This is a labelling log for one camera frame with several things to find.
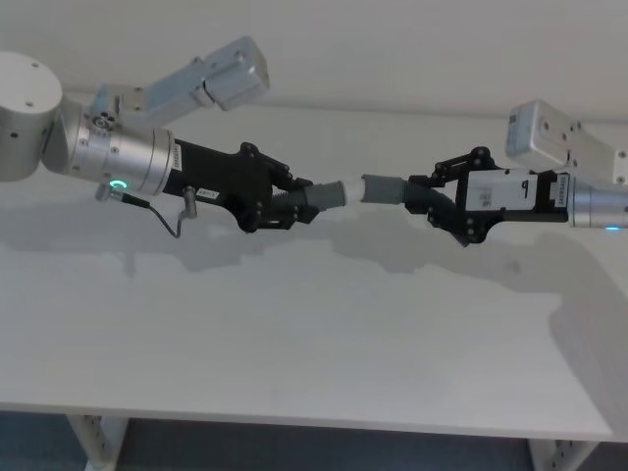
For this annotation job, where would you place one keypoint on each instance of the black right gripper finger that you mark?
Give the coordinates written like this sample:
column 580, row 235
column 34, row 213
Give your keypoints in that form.
column 456, row 169
column 446, row 216

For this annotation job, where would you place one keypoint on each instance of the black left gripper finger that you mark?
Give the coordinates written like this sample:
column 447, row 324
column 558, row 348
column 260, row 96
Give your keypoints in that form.
column 289, row 216
column 287, row 174

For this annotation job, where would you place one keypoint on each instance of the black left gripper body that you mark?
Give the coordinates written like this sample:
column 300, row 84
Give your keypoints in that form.
column 221, row 181

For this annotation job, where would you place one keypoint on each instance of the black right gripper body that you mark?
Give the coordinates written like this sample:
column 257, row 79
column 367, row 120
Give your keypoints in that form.
column 495, row 196

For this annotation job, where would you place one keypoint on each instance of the white tube connector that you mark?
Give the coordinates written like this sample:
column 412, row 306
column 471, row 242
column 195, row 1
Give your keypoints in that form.
column 354, row 190

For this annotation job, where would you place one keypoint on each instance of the white perforated table leg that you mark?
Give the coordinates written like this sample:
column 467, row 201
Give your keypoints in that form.
column 98, row 441
column 559, row 456

